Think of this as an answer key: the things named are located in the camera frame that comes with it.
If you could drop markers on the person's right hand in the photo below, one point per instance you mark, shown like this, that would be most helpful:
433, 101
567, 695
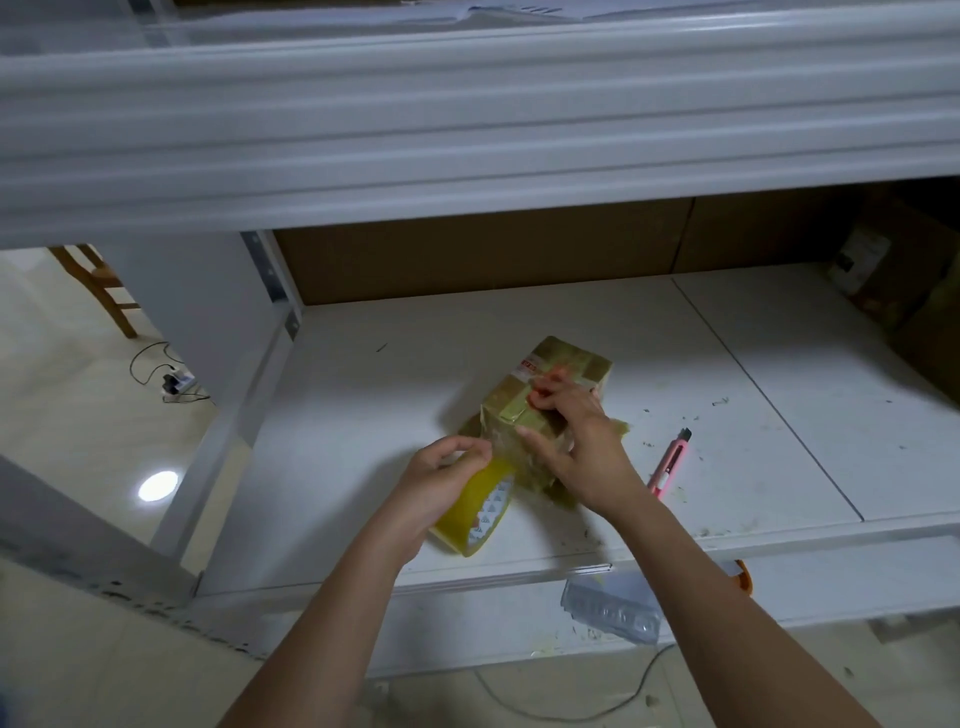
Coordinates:
593, 443

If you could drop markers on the person's left hand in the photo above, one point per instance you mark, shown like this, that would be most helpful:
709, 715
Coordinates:
435, 488

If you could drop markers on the yellow tape roll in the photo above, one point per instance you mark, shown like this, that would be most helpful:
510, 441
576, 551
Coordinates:
480, 510

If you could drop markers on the pink utility knife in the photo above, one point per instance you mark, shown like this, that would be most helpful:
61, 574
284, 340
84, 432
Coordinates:
669, 462

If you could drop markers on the small taped carton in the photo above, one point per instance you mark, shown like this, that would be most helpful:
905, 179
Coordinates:
533, 390

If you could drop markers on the white metal shelf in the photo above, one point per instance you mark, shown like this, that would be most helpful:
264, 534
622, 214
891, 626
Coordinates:
345, 375

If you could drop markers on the boxes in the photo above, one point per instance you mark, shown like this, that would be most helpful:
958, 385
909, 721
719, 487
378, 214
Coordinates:
885, 270

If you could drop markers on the person's right forearm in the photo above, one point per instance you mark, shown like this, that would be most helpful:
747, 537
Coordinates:
750, 630

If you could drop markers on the person's left forearm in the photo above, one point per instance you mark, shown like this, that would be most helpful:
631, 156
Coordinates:
323, 645

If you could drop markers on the orange plastic object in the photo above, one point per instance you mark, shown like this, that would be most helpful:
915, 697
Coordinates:
743, 575

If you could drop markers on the white power strip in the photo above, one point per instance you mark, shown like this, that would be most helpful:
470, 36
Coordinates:
177, 384

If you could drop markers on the wooden chair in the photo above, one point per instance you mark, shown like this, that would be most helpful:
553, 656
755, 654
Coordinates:
98, 285

